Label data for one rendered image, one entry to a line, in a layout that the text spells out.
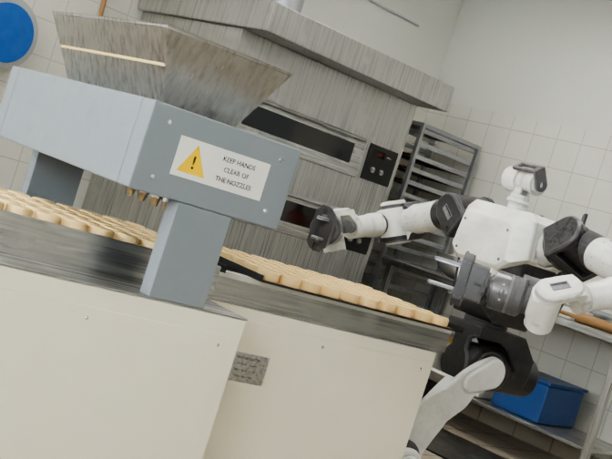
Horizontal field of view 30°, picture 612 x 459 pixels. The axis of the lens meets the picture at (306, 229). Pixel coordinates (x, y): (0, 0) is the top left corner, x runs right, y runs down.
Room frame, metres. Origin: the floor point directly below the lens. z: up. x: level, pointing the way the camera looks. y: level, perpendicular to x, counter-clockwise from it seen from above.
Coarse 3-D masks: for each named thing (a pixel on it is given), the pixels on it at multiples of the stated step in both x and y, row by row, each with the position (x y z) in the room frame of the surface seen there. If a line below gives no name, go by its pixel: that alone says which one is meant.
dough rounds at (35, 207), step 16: (0, 192) 2.31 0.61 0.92; (16, 192) 2.40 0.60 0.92; (0, 208) 2.06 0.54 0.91; (16, 208) 2.08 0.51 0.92; (32, 208) 2.16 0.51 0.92; (48, 208) 2.26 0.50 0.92; (64, 208) 2.40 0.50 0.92; (64, 224) 2.15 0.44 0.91; (80, 224) 2.15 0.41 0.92; (96, 224) 2.24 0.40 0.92; (112, 224) 2.40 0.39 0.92; (128, 224) 2.51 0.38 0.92; (128, 240) 2.21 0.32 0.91; (144, 240) 2.25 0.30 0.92
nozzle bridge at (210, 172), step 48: (48, 96) 2.37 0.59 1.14; (96, 96) 2.19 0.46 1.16; (48, 144) 2.31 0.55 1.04; (96, 144) 2.13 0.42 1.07; (144, 144) 1.99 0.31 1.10; (192, 144) 2.05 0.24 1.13; (240, 144) 2.11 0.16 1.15; (48, 192) 2.63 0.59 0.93; (192, 192) 2.07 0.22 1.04; (240, 192) 2.12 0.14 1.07; (288, 192) 2.18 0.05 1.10; (192, 240) 2.08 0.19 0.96; (144, 288) 2.07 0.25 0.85; (192, 288) 2.10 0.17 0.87
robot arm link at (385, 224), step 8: (392, 208) 3.42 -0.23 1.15; (400, 208) 3.41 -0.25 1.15; (360, 216) 3.36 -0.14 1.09; (368, 216) 3.38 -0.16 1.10; (376, 216) 3.39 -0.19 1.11; (384, 216) 3.42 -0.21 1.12; (392, 216) 3.41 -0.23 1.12; (400, 216) 3.41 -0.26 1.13; (368, 224) 3.35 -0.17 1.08; (376, 224) 3.37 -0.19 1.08; (384, 224) 3.40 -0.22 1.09; (392, 224) 3.41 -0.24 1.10; (400, 224) 3.41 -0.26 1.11; (368, 232) 3.36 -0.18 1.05; (376, 232) 3.38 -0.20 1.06; (384, 232) 3.42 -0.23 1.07; (392, 232) 3.41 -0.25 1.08; (400, 232) 3.40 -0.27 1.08; (384, 240) 3.43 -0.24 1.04; (392, 240) 3.41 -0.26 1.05
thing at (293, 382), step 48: (288, 336) 2.48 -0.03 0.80; (336, 336) 2.56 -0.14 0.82; (240, 384) 2.44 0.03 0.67; (288, 384) 2.51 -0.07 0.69; (336, 384) 2.58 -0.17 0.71; (384, 384) 2.67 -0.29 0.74; (240, 432) 2.46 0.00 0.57; (288, 432) 2.53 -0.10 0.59; (336, 432) 2.61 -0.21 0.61; (384, 432) 2.69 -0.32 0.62
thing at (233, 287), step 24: (216, 288) 2.37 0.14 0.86; (240, 288) 2.40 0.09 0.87; (264, 288) 2.44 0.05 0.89; (288, 312) 2.49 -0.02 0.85; (312, 312) 2.52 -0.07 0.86; (336, 312) 2.56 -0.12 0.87; (360, 312) 2.60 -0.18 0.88; (384, 336) 2.65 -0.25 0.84; (408, 336) 2.70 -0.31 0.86; (432, 336) 2.74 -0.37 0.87
